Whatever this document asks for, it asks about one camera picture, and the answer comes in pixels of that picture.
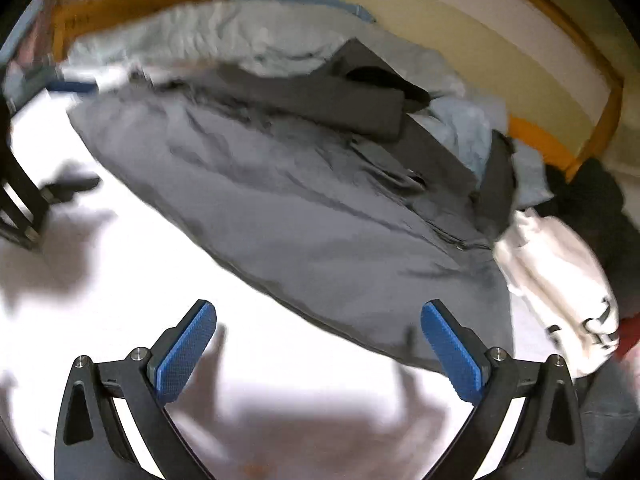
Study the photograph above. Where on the red cloth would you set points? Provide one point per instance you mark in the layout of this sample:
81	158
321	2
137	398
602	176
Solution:
631	345

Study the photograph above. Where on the grey jacket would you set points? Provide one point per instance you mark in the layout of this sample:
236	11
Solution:
300	200

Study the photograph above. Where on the white garment with black print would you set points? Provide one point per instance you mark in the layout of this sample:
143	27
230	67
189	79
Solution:
550	270

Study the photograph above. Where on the printed white bed sheet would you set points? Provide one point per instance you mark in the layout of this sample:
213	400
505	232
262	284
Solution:
150	270

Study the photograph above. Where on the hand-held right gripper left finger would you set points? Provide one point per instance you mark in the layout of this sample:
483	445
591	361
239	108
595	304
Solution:
185	350

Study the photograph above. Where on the light blue duvet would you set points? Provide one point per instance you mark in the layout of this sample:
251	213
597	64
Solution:
200	35

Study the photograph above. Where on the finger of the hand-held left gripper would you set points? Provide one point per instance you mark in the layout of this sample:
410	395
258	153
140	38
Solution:
30	200
72	86

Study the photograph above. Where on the blue-grey cloth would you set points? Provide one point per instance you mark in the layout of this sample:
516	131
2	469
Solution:
602	420

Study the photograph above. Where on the dark clothing pile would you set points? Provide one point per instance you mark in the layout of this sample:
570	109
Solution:
600	195

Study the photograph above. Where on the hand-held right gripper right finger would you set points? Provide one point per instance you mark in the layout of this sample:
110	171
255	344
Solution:
452	355

